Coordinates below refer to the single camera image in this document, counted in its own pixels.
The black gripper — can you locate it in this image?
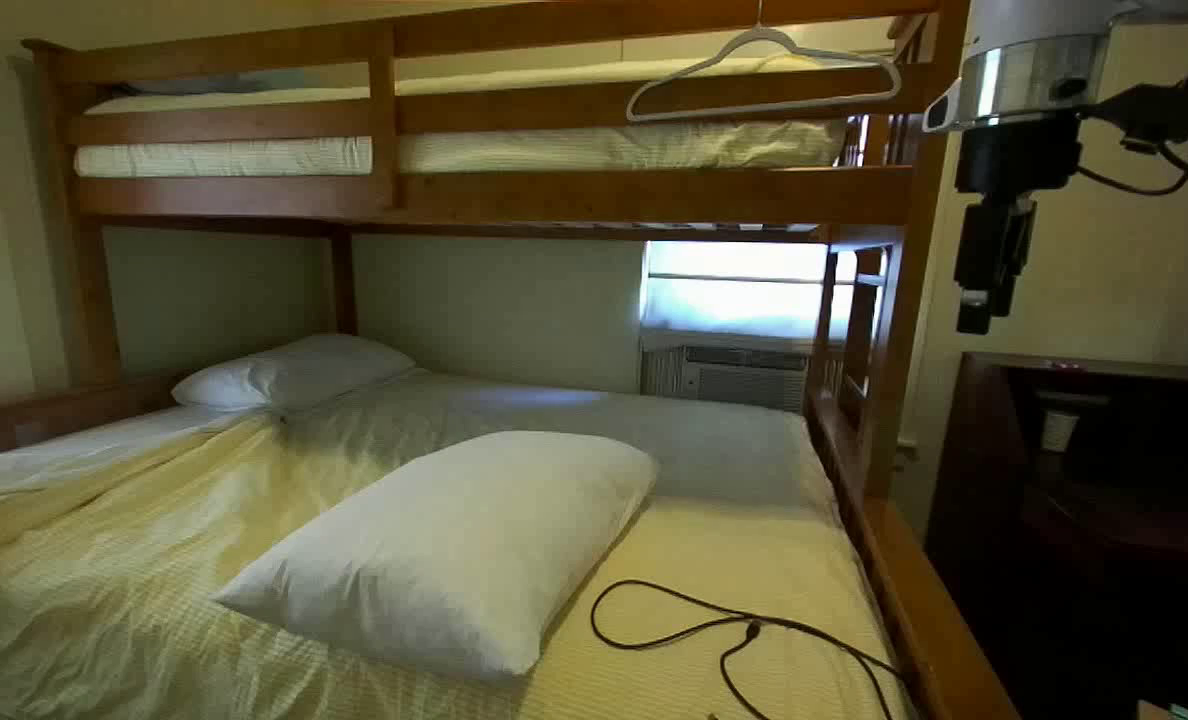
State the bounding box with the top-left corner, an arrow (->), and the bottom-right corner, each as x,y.
950,110 -> 1087,335

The large white pillow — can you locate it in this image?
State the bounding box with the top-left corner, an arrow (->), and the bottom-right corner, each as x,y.
213,427 -> 659,688

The small white pillow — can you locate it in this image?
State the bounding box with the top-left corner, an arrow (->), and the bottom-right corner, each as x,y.
166,334 -> 418,416

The window above air conditioner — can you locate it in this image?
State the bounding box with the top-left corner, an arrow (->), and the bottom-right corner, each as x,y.
640,236 -> 863,344

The window air conditioner unit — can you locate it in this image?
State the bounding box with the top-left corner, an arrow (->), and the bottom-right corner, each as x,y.
637,334 -> 814,416

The white clothes hanger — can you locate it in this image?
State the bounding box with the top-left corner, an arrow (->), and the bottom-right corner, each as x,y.
619,21 -> 908,127

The dark wooden desk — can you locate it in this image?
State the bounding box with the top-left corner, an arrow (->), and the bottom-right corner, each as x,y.
923,348 -> 1188,720

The white upper bunk mattress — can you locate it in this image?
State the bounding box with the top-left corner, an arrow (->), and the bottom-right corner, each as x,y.
71,51 -> 850,182

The pale bed sheet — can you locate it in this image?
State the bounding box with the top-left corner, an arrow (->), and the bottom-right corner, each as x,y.
0,370 -> 918,720

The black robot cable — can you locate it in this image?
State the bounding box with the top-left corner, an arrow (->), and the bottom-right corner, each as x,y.
1072,0 -> 1188,382

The wooden bunk bed frame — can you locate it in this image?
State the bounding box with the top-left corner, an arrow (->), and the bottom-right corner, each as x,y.
0,0 -> 1022,720

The thin black loose cable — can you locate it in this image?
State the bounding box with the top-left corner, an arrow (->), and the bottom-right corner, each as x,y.
584,575 -> 904,720

